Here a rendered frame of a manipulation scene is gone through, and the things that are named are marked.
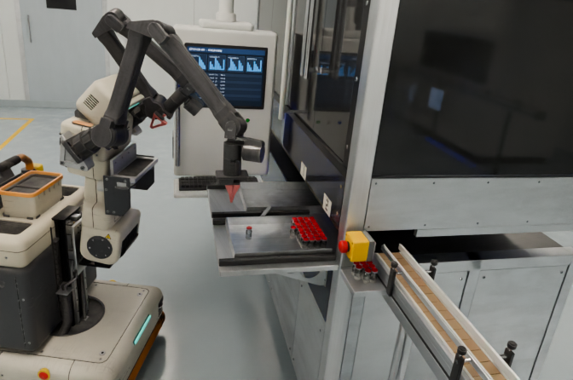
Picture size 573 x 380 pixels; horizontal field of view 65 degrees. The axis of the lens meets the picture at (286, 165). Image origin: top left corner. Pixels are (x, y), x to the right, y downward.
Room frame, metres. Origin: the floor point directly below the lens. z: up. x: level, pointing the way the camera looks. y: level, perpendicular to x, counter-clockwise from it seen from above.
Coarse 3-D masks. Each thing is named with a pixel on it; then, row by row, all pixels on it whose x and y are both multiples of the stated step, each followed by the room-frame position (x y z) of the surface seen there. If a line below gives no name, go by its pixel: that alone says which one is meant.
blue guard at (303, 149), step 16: (272, 112) 2.55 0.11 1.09; (272, 128) 2.52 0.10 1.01; (288, 128) 2.16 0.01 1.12; (288, 144) 2.13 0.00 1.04; (304, 144) 1.86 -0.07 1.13; (304, 160) 1.84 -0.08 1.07; (320, 160) 1.64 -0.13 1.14; (320, 176) 1.62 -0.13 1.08; (336, 176) 1.46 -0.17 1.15; (320, 192) 1.60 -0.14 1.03; (336, 192) 1.44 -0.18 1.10; (336, 208) 1.42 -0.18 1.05; (336, 224) 1.40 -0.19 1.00
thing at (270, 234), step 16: (240, 224) 1.56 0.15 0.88; (256, 224) 1.57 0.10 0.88; (272, 224) 1.58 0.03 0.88; (288, 224) 1.59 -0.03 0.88; (240, 240) 1.44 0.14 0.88; (256, 240) 1.45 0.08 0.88; (272, 240) 1.46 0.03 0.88; (288, 240) 1.47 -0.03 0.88; (240, 256) 1.30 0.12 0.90; (256, 256) 1.31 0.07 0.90
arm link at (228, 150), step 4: (228, 140) 1.35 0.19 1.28; (232, 140) 1.35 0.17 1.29; (236, 140) 1.35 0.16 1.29; (224, 144) 1.33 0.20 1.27; (228, 144) 1.33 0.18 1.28; (232, 144) 1.33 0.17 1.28; (236, 144) 1.33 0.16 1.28; (240, 144) 1.33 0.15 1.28; (224, 148) 1.33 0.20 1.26; (228, 148) 1.32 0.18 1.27; (232, 148) 1.32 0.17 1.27; (236, 148) 1.33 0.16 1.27; (240, 148) 1.34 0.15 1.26; (224, 152) 1.33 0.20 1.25; (228, 152) 1.32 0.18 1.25; (232, 152) 1.32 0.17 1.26; (236, 152) 1.33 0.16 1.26; (240, 152) 1.34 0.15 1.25; (224, 156) 1.33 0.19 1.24; (228, 156) 1.32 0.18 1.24; (232, 156) 1.32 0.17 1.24; (236, 156) 1.33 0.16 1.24; (240, 156) 1.34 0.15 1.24; (232, 160) 1.33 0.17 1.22
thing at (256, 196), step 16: (240, 192) 1.82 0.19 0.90; (256, 192) 1.88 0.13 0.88; (272, 192) 1.90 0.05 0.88; (288, 192) 1.91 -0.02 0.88; (304, 192) 1.93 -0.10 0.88; (256, 208) 1.66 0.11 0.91; (272, 208) 1.67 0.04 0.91; (288, 208) 1.69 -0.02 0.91; (304, 208) 1.71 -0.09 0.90; (320, 208) 1.72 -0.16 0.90
